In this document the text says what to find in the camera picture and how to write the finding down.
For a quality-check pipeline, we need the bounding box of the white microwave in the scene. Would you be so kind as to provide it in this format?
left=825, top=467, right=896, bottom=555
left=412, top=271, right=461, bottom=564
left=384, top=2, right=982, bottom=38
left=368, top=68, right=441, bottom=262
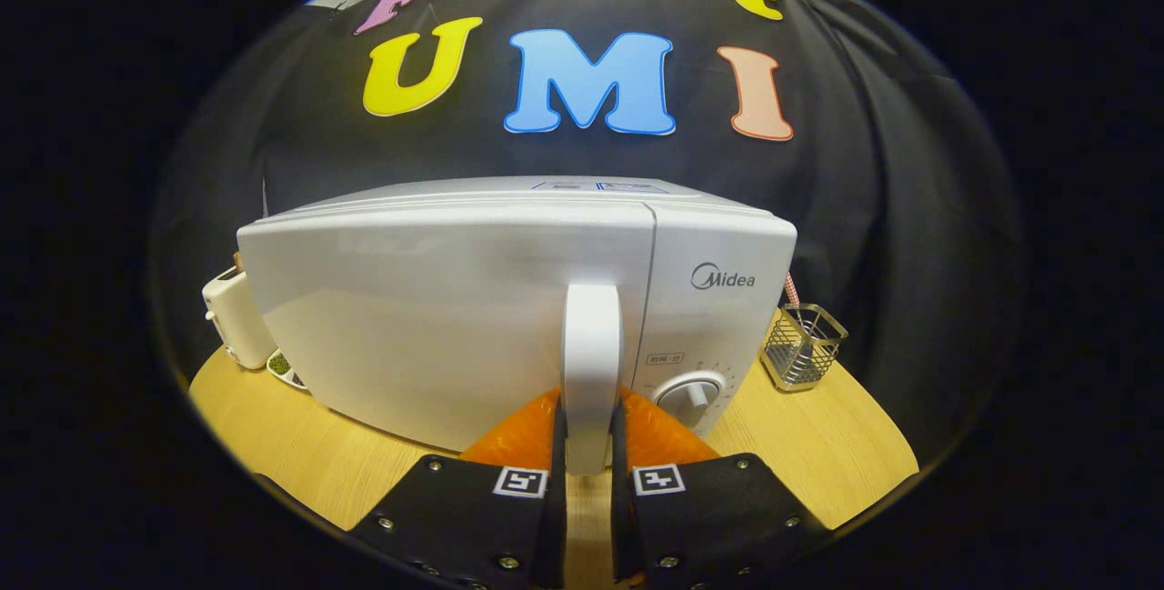
left=236, top=176, right=798, bottom=477

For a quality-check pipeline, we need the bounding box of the wire mesh holder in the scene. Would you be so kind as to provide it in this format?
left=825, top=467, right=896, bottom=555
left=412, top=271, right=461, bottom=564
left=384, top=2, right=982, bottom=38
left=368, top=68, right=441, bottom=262
left=762, top=303, right=848, bottom=393

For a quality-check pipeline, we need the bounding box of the small dish of green food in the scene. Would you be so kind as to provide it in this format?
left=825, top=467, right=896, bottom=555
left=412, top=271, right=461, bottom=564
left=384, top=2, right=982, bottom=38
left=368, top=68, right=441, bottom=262
left=266, top=351, right=308, bottom=391

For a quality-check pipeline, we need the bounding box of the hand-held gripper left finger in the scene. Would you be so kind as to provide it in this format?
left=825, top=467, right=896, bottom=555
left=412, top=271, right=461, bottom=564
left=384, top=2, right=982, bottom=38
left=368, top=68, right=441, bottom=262
left=350, top=387, right=569, bottom=590

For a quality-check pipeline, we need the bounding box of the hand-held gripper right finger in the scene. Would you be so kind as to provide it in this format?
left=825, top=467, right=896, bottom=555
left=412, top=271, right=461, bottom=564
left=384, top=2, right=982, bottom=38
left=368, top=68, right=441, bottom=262
left=607, top=387, right=833, bottom=590

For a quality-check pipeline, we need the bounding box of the cream toaster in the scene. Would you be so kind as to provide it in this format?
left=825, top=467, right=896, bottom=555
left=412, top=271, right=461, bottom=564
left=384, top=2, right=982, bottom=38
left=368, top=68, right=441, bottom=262
left=202, top=252, right=276, bottom=371

